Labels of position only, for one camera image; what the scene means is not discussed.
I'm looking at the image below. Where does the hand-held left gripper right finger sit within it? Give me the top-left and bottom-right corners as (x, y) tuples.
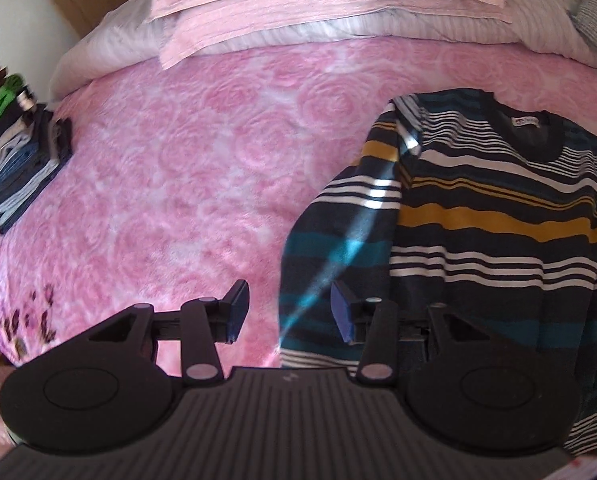
(330, 281), (500, 387)

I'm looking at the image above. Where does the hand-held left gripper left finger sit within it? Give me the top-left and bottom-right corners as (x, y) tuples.
(81, 280), (250, 387)

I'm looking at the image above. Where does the striped knit sweater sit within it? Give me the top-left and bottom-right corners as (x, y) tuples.
(277, 88), (597, 457)

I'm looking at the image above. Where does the stack of folded clothes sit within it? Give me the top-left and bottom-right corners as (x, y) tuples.
(0, 91), (74, 235)

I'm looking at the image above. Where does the pink floral blanket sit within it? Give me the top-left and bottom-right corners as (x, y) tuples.
(0, 35), (597, 367)

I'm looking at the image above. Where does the white striped duvet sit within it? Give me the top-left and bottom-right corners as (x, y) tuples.
(51, 0), (597, 102)

